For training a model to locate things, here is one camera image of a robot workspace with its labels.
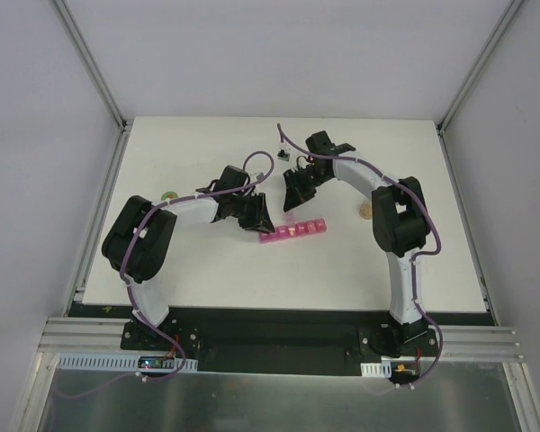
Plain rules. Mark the front aluminium rail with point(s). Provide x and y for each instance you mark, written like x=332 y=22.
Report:
x=461 y=343

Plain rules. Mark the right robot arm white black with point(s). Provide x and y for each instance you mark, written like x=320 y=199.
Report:
x=400 y=228

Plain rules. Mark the right aluminium frame post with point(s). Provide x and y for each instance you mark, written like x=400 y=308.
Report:
x=498 y=32

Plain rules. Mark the white cable duct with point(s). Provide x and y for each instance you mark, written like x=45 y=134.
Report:
x=376 y=370
x=126 y=363

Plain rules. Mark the clear bottle with orange pills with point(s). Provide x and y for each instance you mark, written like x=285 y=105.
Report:
x=365 y=211

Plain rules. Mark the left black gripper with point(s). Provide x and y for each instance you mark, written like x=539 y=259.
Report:
x=250 y=210

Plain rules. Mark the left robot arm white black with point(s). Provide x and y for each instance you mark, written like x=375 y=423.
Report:
x=137 y=244

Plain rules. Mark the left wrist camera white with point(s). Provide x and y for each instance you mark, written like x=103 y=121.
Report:
x=256 y=177

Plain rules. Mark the right white cable duct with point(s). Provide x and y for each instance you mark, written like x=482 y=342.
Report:
x=376 y=370

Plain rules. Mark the aluminium frame post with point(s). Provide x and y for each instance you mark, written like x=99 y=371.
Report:
x=78 y=40
x=498 y=32

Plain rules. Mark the pink weekly pill organizer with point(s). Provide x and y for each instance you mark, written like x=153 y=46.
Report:
x=294 y=230

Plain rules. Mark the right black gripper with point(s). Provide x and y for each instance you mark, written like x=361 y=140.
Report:
x=302 y=181

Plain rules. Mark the left aluminium frame post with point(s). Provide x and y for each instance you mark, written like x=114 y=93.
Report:
x=78 y=40

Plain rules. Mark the green pill bottle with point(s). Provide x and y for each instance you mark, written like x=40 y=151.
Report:
x=169 y=195

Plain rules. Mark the left white cable duct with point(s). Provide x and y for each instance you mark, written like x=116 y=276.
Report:
x=126 y=363

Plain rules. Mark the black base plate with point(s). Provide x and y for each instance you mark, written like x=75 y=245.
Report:
x=250 y=341

